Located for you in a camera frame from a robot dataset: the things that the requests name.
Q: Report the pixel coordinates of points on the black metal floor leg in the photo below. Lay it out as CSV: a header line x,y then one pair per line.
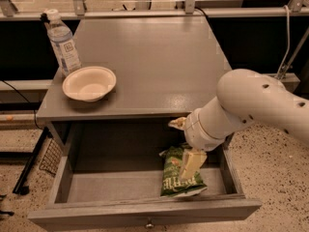
x,y
19,187

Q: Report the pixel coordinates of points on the clear plastic water bottle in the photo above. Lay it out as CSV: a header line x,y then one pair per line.
x,y
61,39

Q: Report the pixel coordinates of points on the grey wooden cabinet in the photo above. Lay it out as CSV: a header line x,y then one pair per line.
x,y
165,67

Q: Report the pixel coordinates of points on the white paper bowl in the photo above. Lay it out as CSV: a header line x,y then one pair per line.
x,y
89,84

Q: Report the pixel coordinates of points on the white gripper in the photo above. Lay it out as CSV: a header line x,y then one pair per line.
x,y
197,133

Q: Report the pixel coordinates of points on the green jalapeno chip bag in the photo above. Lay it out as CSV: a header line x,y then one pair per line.
x,y
172,185

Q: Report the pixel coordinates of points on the open grey top drawer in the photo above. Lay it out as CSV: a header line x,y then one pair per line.
x,y
101,192

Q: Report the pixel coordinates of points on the grey metal rail frame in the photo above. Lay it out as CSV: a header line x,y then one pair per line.
x,y
74,9

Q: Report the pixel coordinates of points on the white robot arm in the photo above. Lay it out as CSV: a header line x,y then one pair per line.
x,y
243,97

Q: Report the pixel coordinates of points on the black wire basket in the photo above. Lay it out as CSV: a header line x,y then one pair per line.
x,y
51,158

